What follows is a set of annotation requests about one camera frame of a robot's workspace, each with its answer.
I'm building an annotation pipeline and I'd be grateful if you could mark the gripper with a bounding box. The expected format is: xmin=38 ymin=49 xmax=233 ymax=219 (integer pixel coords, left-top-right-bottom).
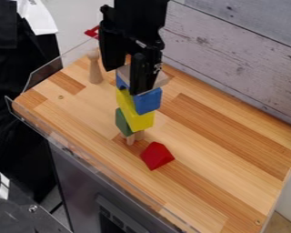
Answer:
xmin=97 ymin=4 xmax=166 ymax=96

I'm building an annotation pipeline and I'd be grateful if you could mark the blue arch block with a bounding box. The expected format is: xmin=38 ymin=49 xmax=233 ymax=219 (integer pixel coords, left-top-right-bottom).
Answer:
xmin=115 ymin=74 xmax=165 ymax=116

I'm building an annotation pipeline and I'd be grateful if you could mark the yellow block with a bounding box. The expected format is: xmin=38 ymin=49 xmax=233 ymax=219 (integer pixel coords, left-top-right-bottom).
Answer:
xmin=114 ymin=86 xmax=157 ymax=133

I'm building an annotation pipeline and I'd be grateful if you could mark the green block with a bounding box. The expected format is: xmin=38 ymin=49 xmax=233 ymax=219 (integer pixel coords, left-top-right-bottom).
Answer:
xmin=114 ymin=107 xmax=136 ymax=137

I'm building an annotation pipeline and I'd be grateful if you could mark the natural wooden block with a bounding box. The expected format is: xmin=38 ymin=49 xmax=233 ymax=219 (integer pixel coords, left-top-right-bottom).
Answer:
xmin=125 ymin=129 xmax=148 ymax=147

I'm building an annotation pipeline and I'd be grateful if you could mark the red block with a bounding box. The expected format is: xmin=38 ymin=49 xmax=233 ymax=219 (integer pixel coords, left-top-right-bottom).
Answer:
xmin=139 ymin=141 xmax=176 ymax=171

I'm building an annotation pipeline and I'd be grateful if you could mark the wooden peg figure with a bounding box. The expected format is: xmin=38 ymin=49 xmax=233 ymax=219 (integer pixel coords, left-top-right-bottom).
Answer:
xmin=85 ymin=49 xmax=105 ymax=86

